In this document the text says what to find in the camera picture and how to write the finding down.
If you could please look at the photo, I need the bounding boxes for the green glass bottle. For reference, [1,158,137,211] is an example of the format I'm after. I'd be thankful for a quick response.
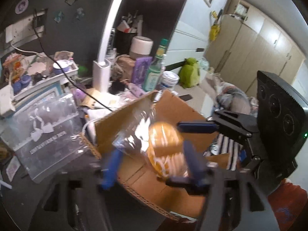
[142,38,168,92]

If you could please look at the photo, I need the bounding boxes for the beige wardrobe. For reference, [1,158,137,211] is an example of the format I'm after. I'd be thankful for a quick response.
[205,0,305,96]

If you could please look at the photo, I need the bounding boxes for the green plush toy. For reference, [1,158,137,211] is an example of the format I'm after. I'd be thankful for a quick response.
[178,57,200,88]

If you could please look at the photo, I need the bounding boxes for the black power cable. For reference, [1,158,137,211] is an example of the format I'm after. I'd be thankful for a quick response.
[32,9,114,112]

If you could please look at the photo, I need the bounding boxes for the white toilet paper roll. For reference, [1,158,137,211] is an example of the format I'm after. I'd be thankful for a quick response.
[129,36,153,59]

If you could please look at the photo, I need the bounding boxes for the clear plastic zip bag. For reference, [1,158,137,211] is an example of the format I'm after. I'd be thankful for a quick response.
[1,93,87,184]

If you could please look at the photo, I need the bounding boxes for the bagged orange item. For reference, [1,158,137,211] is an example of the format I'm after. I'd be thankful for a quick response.
[112,98,188,180]

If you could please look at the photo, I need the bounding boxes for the brown cardboard box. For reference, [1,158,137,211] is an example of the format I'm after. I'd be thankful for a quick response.
[86,91,232,220]

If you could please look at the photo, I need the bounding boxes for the white supplement jar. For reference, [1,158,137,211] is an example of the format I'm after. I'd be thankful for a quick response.
[160,71,180,91]

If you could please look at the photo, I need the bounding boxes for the white desk lamp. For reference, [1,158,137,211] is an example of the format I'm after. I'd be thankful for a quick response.
[92,0,205,95]

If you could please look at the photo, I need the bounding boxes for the purple bowl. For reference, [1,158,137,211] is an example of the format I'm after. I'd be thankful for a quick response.
[53,60,72,75]

